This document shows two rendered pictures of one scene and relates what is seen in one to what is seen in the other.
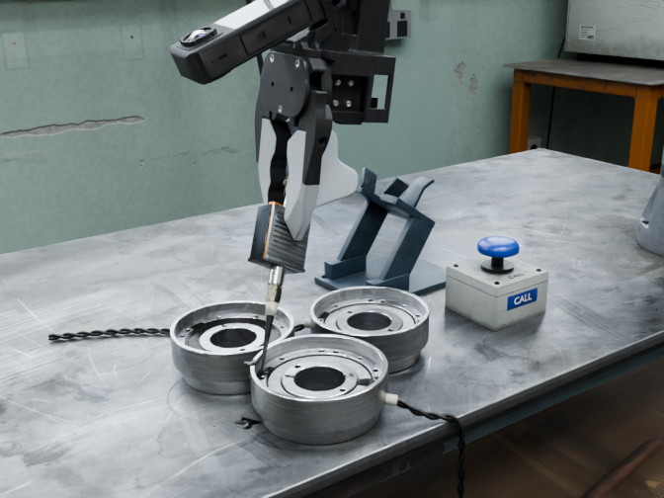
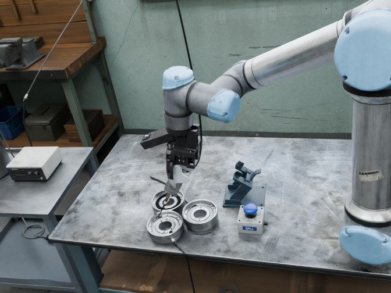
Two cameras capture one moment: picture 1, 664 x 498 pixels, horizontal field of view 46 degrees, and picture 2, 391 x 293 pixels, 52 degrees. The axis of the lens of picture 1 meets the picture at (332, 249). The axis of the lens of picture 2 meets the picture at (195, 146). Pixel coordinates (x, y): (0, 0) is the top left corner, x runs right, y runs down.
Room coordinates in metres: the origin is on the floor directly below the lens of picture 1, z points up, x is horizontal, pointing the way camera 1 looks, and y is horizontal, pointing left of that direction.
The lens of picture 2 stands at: (0.10, -0.74, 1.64)
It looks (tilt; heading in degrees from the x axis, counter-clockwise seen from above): 33 degrees down; 52
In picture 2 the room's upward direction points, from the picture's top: 9 degrees counter-clockwise
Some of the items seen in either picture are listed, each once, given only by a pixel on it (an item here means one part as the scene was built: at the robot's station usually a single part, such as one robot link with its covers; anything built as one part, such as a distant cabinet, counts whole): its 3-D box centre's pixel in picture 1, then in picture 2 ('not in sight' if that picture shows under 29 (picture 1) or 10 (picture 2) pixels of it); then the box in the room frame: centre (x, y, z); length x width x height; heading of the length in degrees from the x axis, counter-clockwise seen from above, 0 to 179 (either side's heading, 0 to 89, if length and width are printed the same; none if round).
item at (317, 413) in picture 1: (319, 387); (165, 227); (0.53, 0.01, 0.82); 0.10 x 0.10 x 0.04
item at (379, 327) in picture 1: (369, 329); (200, 215); (0.63, -0.03, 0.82); 0.10 x 0.10 x 0.04
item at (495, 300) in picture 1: (500, 286); (253, 220); (0.71, -0.17, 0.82); 0.08 x 0.07 x 0.05; 123
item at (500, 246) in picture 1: (497, 263); (250, 213); (0.71, -0.16, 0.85); 0.04 x 0.04 x 0.05
